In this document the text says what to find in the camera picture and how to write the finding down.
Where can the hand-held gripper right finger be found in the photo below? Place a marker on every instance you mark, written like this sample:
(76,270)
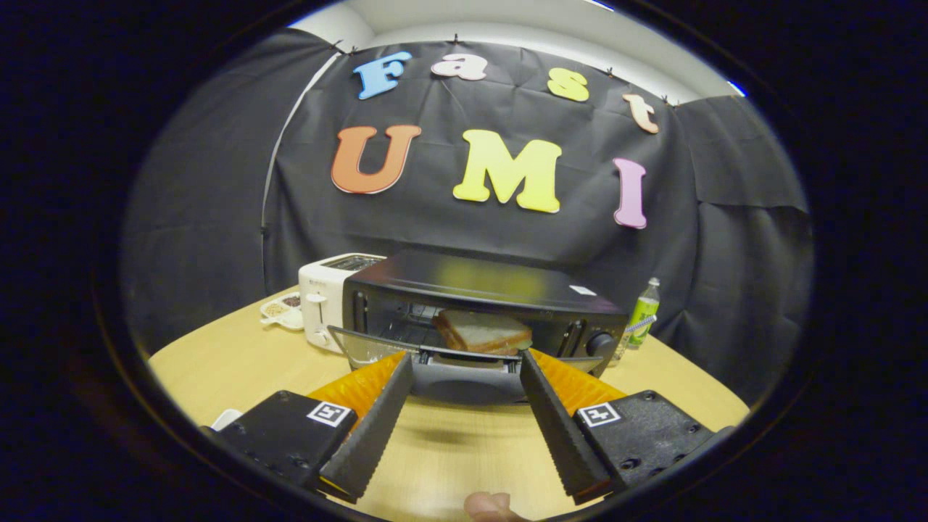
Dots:
(565,442)

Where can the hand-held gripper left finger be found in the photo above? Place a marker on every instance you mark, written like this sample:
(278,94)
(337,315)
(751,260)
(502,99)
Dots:
(370,442)

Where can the toast bread sandwich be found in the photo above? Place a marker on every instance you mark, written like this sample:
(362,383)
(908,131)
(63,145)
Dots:
(482,332)

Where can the black toaster oven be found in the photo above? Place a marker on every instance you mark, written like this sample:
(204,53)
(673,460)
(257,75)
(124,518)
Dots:
(471,279)

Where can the white pop-up toaster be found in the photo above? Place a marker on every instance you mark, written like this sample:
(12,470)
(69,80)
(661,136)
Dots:
(322,304)

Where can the white rectangular plate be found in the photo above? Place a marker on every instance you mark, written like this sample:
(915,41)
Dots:
(226,419)

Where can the green label plastic bottle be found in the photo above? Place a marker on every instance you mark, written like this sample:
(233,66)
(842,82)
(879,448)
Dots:
(641,315)

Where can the white divided snack dish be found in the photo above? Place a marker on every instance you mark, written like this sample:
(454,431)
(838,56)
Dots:
(279,310)

